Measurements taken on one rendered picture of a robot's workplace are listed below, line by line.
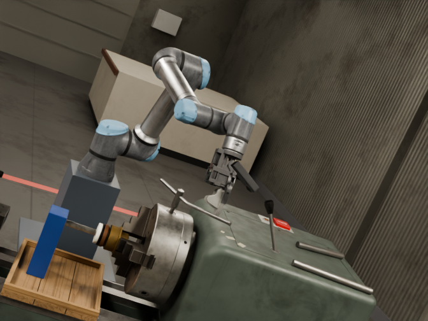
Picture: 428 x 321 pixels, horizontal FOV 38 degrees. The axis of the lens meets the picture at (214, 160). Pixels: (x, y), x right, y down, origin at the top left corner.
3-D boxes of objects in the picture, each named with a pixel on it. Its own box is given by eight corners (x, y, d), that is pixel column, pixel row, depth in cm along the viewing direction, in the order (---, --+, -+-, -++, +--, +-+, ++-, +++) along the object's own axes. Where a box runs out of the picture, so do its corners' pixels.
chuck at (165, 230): (149, 269, 231) (182, 197, 221) (148, 321, 202) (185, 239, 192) (126, 262, 229) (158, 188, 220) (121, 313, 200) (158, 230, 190)
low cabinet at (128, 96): (245, 182, 867) (269, 127, 850) (92, 131, 789) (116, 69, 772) (212, 144, 1030) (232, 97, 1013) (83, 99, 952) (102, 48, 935)
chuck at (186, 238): (158, 272, 232) (191, 200, 222) (158, 324, 202) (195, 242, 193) (149, 269, 231) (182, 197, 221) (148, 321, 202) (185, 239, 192)
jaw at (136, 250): (152, 246, 207) (155, 255, 195) (147, 260, 207) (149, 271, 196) (121, 235, 205) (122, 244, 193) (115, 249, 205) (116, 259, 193)
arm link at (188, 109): (151, 34, 232) (190, 99, 195) (176, 43, 238) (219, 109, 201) (137, 60, 237) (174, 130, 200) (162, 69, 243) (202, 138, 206)
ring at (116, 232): (130, 225, 212) (105, 216, 210) (130, 235, 203) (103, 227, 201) (121, 249, 214) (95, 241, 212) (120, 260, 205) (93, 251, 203)
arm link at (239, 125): (248, 113, 208) (263, 113, 201) (237, 143, 207) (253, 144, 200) (230, 103, 204) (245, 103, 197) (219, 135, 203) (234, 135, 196)
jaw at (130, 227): (149, 243, 214) (159, 211, 219) (153, 239, 210) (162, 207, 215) (119, 233, 212) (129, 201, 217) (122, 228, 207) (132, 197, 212)
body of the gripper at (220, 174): (202, 183, 202) (214, 148, 203) (227, 192, 204) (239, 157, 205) (207, 183, 194) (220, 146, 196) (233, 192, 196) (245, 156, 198)
